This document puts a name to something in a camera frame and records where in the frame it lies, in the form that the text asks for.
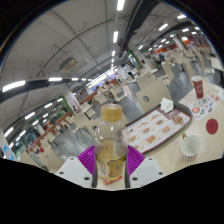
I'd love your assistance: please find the group of ceiling lights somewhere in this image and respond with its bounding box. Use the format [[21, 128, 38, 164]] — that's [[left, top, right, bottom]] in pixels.
[[1, 0, 204, 148]]

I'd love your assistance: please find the red paper cup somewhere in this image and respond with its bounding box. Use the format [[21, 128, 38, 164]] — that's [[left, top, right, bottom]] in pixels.
[[190, 74, 204, 100]]

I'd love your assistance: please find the flat round red coaster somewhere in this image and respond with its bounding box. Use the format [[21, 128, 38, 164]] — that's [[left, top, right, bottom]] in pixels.
[[205, 118, 219, 135]]

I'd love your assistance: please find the group of beige chairs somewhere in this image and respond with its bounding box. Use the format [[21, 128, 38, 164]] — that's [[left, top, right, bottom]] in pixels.
[[26, 43, 224, 161]]

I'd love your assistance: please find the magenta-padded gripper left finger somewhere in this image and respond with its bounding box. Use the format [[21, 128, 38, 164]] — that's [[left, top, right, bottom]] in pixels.
[[54, 144, 98, 189]]

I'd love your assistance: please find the dark brown food tray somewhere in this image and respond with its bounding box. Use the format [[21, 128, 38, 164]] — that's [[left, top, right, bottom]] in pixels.
[[124, 102, 193, 155]]

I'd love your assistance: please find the white cup with dotted pattern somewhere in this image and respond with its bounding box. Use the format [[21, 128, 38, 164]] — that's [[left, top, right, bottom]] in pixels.
[[180, 134, 203, 164]]

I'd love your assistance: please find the ceiling air conditioner unit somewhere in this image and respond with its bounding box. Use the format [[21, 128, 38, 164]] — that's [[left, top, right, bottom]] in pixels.
[[59, 56, 80, 74]]

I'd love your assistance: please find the colourful printed flyer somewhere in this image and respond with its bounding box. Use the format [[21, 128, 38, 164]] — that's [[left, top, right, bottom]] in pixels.
[[188, 94, 219, 122]]

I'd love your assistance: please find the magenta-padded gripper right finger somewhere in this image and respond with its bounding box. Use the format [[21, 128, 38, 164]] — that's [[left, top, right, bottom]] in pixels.
[[125, 144, 167, 189]]

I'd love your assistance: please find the printed paper tray liner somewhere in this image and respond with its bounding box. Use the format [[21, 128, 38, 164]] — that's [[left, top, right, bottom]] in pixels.
[[127, 109, 183, 154]]

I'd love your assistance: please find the white paper napkin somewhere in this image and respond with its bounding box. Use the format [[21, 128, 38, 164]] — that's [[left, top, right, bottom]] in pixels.
[[159, 97, 175, 113]]

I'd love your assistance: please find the clear bottle with yellow cap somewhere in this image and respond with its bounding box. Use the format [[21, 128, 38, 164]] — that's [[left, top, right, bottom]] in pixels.
[[93, 103, 129, 186]]

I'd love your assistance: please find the red ketchup packet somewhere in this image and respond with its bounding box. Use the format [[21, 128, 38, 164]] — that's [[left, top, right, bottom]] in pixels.
[[104, 174, 124, 186]]

